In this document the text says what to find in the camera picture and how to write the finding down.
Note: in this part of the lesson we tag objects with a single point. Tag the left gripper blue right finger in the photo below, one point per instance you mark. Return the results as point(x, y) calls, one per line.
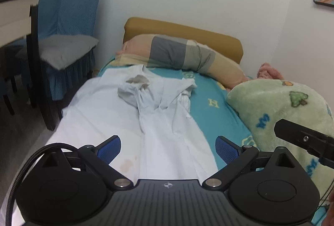
point(238, 160)

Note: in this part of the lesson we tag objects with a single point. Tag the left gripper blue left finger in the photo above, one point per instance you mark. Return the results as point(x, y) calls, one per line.
point(98, 158)

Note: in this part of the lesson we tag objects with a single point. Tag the white t-shirt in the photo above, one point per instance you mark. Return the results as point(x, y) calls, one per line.
point(151, 114)

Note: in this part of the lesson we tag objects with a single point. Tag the person's right hand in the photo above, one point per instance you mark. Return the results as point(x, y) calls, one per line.
point(329, 219)

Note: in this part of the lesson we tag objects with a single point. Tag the green fleece blanket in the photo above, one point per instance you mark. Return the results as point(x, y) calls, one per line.
point(261, 103)

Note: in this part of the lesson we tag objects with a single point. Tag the teal patterned bed sheet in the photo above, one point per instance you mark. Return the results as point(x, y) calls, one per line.
point(209, 108)

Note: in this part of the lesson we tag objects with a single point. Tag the pink fluffy blanket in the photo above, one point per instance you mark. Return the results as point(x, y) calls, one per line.
point(266, 71)

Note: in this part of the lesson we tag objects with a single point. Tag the mustard yellow headboard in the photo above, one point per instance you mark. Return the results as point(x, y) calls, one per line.
point(228, 46)

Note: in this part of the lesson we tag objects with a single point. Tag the grey seat cushion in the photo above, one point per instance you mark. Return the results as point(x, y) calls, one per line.
point(60, 51)

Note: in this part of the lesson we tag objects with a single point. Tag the pink grey checked pillow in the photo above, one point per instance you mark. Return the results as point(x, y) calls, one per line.
point(162, 51)

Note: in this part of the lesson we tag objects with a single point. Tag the blue covered chair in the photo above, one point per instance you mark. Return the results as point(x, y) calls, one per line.
point(66, 17)

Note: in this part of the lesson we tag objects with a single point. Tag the black framed table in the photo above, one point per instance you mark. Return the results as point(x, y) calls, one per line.
point(19, 19)

